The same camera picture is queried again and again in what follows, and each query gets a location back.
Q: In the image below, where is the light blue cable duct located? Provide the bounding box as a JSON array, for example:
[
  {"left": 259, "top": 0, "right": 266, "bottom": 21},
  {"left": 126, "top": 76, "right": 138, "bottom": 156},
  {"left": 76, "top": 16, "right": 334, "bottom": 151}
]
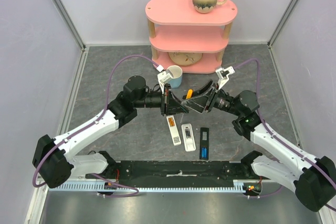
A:
[{"left": 53, "top": 177, "right": 260, "bottom": 193}]

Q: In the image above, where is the wide white remote control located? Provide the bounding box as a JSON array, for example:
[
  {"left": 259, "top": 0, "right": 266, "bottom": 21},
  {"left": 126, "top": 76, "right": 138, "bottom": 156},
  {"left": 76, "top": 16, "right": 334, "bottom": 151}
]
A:
[{"left": 181, "top": 123, "right": 196, "bottom": 152}]

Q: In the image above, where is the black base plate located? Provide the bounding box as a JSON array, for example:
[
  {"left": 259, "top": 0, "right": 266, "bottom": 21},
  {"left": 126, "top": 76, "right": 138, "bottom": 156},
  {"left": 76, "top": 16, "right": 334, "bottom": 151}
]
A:
[{"left": 99, "top": 161, "right": 259, "bottom": 186}]

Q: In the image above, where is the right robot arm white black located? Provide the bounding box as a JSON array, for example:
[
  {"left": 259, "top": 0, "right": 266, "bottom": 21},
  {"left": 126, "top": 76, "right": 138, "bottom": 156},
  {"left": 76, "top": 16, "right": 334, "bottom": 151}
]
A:
[{"left": 182, "top": 81, "right": 335, "bottom": 212}]

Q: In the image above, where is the right aluminium frame post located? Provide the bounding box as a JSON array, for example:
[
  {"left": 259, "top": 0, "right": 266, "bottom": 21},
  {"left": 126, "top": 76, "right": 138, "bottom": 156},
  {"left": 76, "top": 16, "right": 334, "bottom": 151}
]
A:
[{"left": 267, "top": 0, "right": 300, "bottom": 48}]

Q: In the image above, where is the beige patterned plate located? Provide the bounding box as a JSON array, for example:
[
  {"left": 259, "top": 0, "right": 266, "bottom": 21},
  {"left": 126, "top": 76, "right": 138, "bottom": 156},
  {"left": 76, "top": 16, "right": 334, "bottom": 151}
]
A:
[{"left": 168, "top": 52, "right": 203, "bottom": 66}]

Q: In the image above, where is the left aluminium frame post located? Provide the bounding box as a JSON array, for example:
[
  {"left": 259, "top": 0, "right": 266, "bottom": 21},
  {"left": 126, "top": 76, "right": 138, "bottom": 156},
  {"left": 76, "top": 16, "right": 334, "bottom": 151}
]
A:
[{"left": 52, "top": 0, "right": 86, "bottom": 50}]

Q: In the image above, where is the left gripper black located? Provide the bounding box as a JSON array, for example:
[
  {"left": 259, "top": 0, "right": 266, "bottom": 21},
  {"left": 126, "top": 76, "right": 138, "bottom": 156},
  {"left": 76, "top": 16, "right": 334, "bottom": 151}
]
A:
[{"left": 134, "top": 84, "right": 188, "bottom": 116}]

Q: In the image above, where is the light blue mug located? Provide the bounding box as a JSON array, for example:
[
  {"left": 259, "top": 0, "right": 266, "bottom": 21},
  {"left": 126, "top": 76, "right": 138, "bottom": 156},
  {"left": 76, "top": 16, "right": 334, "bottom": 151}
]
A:
[{"left": 167, "top": 65, "right": 183, "bottom": 89}]

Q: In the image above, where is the orange handled screwdriver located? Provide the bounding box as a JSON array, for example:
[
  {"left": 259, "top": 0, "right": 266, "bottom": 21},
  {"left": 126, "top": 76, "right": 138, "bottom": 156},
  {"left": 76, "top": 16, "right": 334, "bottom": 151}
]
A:
[{"left": 186, "top": 89, "right": 193, "bottom": 99}]

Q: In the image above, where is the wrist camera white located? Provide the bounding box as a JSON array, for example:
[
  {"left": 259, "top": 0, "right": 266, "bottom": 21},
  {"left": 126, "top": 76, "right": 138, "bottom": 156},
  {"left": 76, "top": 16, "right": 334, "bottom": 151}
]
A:
[
  {"left": 215, "top": 66, "right": 235, "bottom": 90},
  {"left": 156, "top": 65, "right": 173, "bottom": 92}
]

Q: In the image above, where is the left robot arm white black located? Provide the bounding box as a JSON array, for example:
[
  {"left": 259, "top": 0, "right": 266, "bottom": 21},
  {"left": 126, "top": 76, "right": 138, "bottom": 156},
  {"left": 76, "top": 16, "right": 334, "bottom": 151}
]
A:
[{"left": 32, "top": 76, "right": 189, "bottom": 188}]

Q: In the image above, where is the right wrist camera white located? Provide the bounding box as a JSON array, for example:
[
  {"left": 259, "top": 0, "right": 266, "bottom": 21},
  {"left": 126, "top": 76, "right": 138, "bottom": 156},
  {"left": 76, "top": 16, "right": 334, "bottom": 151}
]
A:
[{"left": 215, "top": 66, "right": 235, "bottom": 90}]

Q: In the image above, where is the pink three tier shelf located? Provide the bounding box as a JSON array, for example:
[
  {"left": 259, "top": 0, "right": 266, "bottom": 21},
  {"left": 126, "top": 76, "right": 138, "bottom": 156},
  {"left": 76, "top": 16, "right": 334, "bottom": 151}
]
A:
[{"left": 145, "top": 0, "right": 238, "bottom": 74}]

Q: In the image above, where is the aluminium frame post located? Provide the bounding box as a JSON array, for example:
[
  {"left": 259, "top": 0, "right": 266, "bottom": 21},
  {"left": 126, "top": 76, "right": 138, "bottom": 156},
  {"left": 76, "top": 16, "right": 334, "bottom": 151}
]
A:
[
  {"left": 267, "top": 0, "right": 300, "bottom": 48},
  {"left": 52, "top": 0, "right": 86, "bottom": 50}
]

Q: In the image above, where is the black remote control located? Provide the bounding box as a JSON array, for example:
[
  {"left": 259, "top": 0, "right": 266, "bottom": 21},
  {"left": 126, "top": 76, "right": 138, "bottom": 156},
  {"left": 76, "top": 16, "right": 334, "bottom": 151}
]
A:
[{"left": 199, "top": 127, "right": 209, "bottom": 160}]

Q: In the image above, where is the slim white remote control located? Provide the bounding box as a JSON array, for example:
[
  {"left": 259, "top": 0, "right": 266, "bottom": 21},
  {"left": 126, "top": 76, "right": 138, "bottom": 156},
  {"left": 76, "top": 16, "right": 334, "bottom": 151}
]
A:
[{"left": 166, "top": 115, "right": 182, "bottom": 146}]

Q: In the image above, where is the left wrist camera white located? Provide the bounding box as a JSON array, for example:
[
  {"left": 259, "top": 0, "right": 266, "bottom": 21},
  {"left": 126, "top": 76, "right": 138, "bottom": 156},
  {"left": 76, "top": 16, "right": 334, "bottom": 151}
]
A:
[{"left": 156, "top": 65, "right": 173, "bottom": 92}]

